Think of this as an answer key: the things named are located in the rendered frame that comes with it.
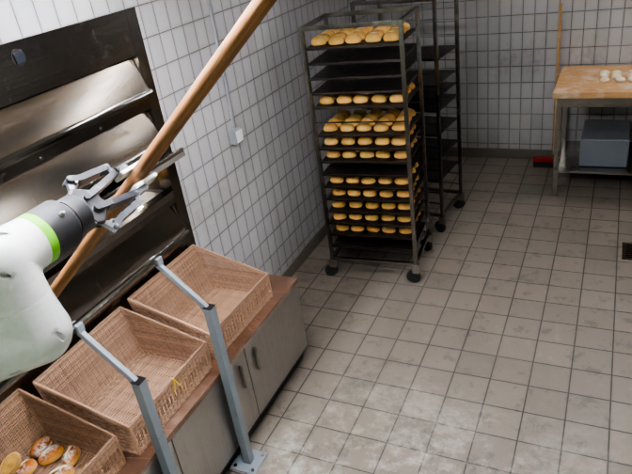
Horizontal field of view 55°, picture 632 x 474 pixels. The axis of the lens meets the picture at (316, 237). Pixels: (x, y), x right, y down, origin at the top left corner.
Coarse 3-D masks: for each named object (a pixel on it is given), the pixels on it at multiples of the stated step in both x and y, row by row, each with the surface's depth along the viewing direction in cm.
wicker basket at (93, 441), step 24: (0, 408) 238; (24, 408) 246; (48, 408) 242; (0, 432) 237; (24, 432) 245; (48, 432) 252; (72, 432) 243; (96, 432) 236; (24, 456) 243; (96, 456) 224; (120, 456) 236
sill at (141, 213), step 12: (168, 192) 322; (144, 204) 312; (156, 204) 313; (132, 216) 300; (144, 216) 305; (120, 228) 291; (108, 240) 284; (96, 252) 278; (60, 264) 265; (48, 276) 256
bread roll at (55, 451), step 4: (56, 444) 245; (48, 448) 243; (52, 448) 243; (56, 448) 243; (60, 448) 245; (44, 452) 241; (48, 452) 241; (52, 452) 242; (56, 452) 243; (60, 452) 244; (40, 456) 241; (44, 456) 240; (48, 456) 241; (52, 456) 241; (56, 456) 242; (60, 456) 245; (40, 460) 240; (44, 460) 240; (48, 460) 241; (52, 460) 241; (40, 464) 241; (44, 464) 240; (48, 464) 241
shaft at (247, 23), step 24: (264, 0) 92; (240, 24) 95; (240, 48) 99; (216, 72) 102; (192, 96) 105; (168, 120) 111; (168, 144) 114; (144, 168) 118; (120, 192) 124; (96, 240) 135; (72, 264) 142
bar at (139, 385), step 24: (120, 288) 242; (96, 312) 230; (216, 312) 264; (216, 336) 266; (216, 360) 274; (0, 384) 197; (144, 384) 225; (144, 408) 228; (240, 408) 289; (240, 432) 294; (168, 456) 242; (240, 456) 309; (264, 456) 307
